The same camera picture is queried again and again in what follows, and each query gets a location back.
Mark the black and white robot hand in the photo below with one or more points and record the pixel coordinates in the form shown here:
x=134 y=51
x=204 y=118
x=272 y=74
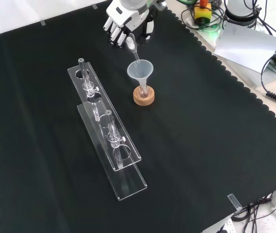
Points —
x=128 y=17

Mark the black cloth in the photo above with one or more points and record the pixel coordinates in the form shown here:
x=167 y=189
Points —
x=188 y=145

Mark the clear acrylic funnel stand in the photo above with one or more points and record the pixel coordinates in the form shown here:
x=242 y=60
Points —
x=118 y=145

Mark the yellow stop button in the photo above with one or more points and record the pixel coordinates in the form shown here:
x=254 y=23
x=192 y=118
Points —
x=202 y=12

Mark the white power strip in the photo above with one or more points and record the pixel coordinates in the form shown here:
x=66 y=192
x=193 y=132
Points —
x=226 y=225

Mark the clear plastic funnel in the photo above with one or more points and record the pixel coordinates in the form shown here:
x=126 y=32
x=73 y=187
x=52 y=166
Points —
x=140 y=71

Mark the clear tape strip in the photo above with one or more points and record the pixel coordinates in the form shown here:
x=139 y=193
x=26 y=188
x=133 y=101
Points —
x=234 y=202

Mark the pale board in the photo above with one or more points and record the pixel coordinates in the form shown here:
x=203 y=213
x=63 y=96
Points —
x=247 y=46

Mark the grey tape piece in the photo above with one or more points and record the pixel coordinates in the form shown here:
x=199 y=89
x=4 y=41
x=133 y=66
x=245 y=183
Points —
x=42 y=23
x=94 y=6

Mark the small round-bottom glass flask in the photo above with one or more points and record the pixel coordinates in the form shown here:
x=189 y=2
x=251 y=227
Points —
x=143 y=93

